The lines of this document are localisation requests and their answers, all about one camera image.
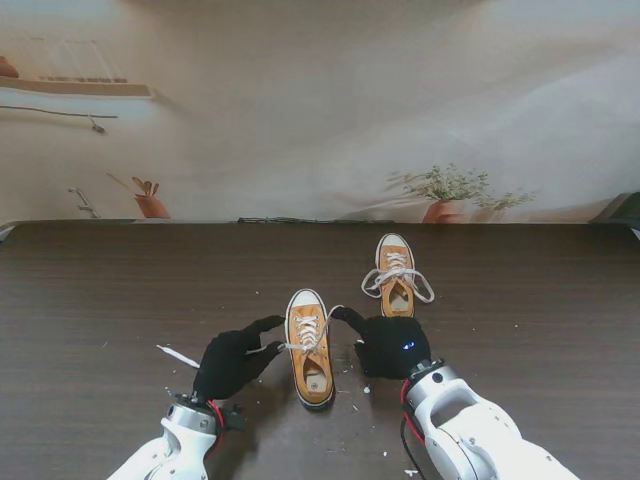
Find wooden wall shelf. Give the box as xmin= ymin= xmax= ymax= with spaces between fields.
xmin=0 ymin=74 xmax=156 ymax=100

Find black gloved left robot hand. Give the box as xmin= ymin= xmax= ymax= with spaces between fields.
xmin=192 ymin=314 xmax=287 ymax=402

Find metal wall rail with hook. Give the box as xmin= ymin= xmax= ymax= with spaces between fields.
xmin=0 ymin=103 xmax=120 ymax=136

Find metal tap fixture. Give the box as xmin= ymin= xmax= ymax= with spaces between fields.
xmin=68 ymin=185 xmax=100 ymax=219

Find red and black arm cables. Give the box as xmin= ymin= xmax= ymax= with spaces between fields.
xmin=398 ymin=377 xmax=426 ymax=480
xmin=204 ymin=398 xmax=249 ymax=461

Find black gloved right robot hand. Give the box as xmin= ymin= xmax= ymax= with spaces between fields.
xmin=329 ymin=305 xmax=432 ymax=381

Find green plant in terracotta pot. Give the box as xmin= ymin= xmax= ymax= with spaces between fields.
xmin=387 ymin=164 xmax=541 ymax=225

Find white shoelace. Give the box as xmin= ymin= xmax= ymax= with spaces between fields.
xmin=360 ymin=252 xmax=435 ymax=304

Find orange sneaker with laces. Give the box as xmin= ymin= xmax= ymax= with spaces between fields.
xmin=155 ymin=304 xmax=346 ymax=369

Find terracotta pot with wooden utensils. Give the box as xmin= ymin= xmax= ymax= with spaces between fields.
xmin=107 ymin=172 xmax=172 ymax=220

